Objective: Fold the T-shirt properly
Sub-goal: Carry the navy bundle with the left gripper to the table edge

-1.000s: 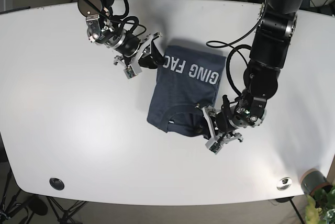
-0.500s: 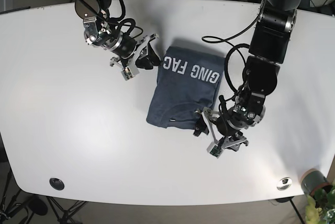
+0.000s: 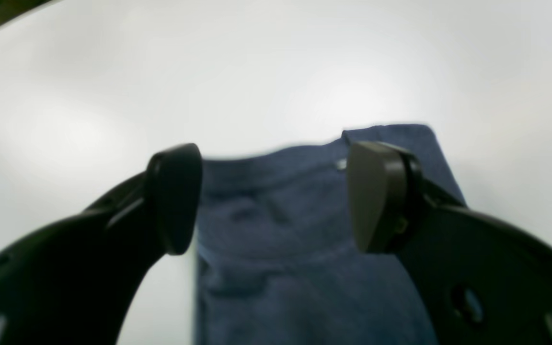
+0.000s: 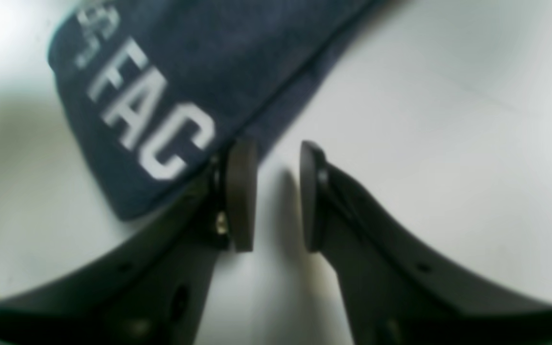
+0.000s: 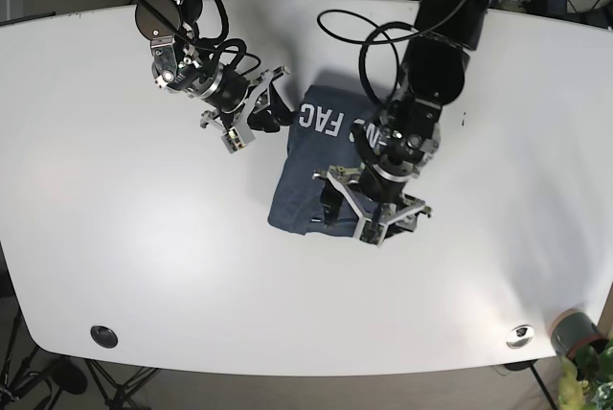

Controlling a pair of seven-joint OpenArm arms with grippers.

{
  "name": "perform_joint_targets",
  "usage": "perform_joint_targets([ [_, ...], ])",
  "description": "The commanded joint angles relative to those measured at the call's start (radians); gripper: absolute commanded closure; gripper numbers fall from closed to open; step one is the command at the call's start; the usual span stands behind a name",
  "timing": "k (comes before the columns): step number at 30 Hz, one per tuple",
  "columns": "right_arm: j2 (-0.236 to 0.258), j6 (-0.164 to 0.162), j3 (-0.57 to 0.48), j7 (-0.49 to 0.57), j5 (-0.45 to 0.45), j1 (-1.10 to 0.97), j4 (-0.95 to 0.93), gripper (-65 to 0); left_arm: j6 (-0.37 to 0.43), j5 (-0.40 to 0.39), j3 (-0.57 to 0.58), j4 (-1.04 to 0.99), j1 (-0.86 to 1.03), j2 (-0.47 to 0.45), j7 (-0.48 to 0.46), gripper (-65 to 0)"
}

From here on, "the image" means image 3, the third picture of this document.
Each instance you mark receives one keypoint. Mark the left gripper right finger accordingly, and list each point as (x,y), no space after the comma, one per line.
(482,280)

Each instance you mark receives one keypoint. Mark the dark navy T-shirt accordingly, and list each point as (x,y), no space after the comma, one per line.
(277,262)

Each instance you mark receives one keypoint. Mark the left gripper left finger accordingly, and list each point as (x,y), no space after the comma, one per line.
(72,281)

